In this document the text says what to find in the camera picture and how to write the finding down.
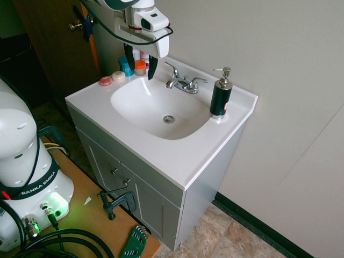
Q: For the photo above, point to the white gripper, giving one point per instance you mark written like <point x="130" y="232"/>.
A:
<point x="161" y="44"/>

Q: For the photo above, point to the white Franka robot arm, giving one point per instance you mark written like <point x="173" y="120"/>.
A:
<point x="16" y="134"/>

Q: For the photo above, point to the black sanitizer pump dispenser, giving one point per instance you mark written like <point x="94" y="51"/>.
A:
<point x="220" y="99"/>

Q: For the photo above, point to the orange lid jar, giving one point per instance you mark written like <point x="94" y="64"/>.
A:
<point x="140" y="67"/>

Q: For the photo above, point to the white bottle pink label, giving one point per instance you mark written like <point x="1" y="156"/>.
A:
<point x="145" y="57"/>

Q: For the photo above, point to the teal cosmetic jar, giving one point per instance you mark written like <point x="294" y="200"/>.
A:
<point x="124" y="67"/>

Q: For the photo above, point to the cream round soap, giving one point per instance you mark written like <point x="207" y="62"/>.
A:
<point x="118" y="76"/>

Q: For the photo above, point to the pink round soap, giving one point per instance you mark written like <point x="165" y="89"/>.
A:
<point x="106" y="81"/>

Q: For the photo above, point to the chrome sink drain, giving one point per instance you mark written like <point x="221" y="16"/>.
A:
<point x="168" y="119"/>

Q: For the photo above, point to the blue tape piece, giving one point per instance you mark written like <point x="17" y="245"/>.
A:
<point x="88" y="27"/>

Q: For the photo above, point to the brass door knob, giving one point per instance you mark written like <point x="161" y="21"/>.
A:
<point x="75" y="25"/>

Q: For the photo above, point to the brown wooden door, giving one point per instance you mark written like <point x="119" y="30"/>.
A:
<point x="53" y="61"/>

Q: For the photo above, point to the white sink vanity top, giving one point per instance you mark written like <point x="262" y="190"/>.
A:
<point x="150" y="161"/>

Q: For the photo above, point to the metal cabinet door knob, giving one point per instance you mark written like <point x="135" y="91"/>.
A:
<point x="114" y="171"/>
<point x="126" y="182"/>

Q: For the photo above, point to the dark green clamp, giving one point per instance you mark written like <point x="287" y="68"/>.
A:
<point x="55" y="133"/>

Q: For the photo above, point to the grey vanity cabinet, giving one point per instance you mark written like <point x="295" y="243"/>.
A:
<point x="207" y="182"/>

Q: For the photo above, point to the black metal C-clamp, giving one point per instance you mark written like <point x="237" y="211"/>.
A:
<point x="108" y="205"/>

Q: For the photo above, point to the white paper scrap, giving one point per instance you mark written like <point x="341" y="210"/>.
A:
<point x="87" y="201"/>

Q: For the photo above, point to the black screw plug connector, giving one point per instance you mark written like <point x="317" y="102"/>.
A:
<point x="51" y="217"/>

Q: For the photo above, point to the green hex key set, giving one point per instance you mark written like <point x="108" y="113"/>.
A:
<point x="135" y="243"/>

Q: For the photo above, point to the silver plug connector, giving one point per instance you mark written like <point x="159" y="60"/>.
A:
<point x="30" y="224"/>

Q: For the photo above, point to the black baseboard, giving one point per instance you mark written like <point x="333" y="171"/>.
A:
<point x="258" y="225"/>

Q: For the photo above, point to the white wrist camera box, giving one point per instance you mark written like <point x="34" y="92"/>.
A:
<point x="154" y="18"/>

